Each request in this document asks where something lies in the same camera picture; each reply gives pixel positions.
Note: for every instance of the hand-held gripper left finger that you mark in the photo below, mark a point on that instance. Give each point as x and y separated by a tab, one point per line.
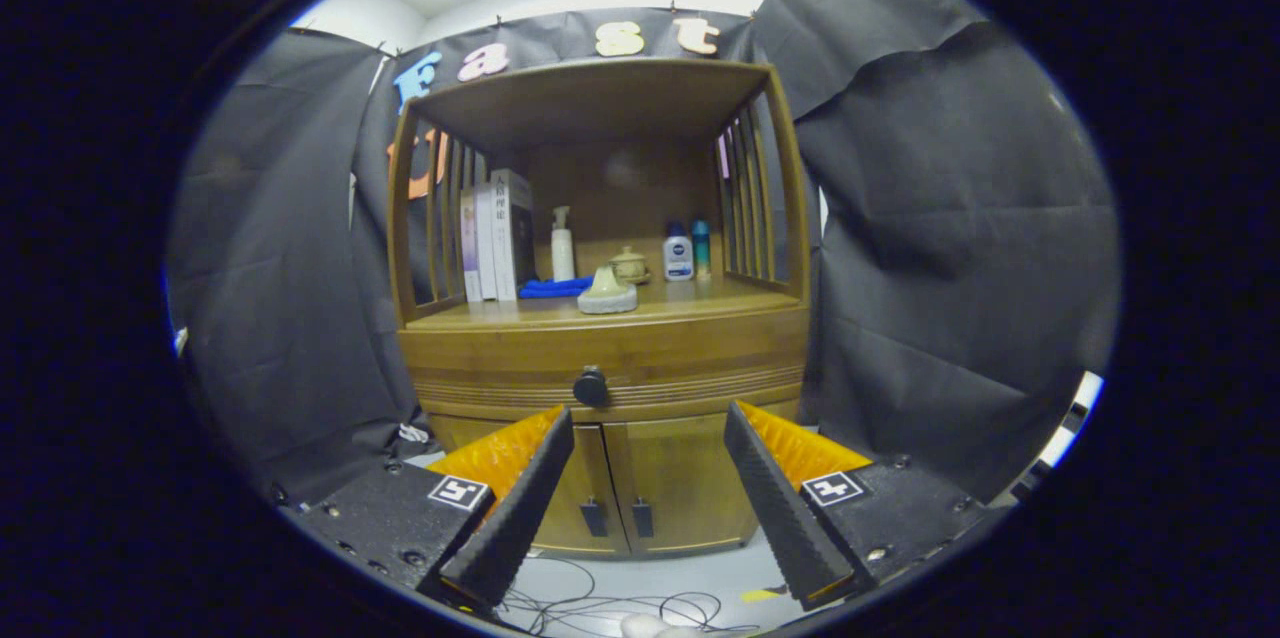
520	508

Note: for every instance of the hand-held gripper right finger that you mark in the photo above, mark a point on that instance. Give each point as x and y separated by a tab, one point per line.
780	508

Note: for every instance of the black drawer knob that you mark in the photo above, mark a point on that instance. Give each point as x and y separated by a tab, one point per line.
590	387

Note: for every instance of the wooden drawer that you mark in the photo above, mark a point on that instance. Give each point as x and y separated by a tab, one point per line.
700	358

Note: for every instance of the green scrub brush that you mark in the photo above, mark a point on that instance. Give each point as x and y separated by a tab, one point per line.
607	296

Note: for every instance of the wooden cabinet door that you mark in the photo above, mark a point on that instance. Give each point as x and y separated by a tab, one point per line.
680	478
592	468

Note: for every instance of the wooden countertop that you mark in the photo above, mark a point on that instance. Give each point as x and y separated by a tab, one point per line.
700	298

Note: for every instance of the wooden cabinet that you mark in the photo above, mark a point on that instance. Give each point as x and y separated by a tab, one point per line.
590	103

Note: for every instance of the yellow floor tape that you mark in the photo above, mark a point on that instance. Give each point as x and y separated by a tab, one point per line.
762	595

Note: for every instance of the blue cloth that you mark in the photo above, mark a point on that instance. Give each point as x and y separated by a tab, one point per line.
548	288

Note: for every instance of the white pump bottle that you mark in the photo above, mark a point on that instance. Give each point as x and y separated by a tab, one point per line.
563	256

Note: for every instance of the thin white book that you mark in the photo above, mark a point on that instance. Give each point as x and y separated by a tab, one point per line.
485	243

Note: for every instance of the beige lidded teacup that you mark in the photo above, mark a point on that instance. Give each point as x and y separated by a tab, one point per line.
632	265

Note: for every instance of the white lotion bottle blue cap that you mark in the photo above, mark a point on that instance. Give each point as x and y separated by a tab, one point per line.
678	258

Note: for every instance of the purple book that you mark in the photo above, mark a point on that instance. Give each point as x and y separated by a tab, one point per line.
467	243

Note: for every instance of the teal bottle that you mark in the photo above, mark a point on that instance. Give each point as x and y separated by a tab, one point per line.
702	248

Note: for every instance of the thick white and black book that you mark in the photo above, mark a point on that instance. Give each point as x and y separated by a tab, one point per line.
510	233

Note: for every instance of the black backdrop cloth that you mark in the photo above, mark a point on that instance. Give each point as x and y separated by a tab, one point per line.
950	248

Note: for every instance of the white board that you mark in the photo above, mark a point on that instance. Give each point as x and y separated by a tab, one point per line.
1085	393

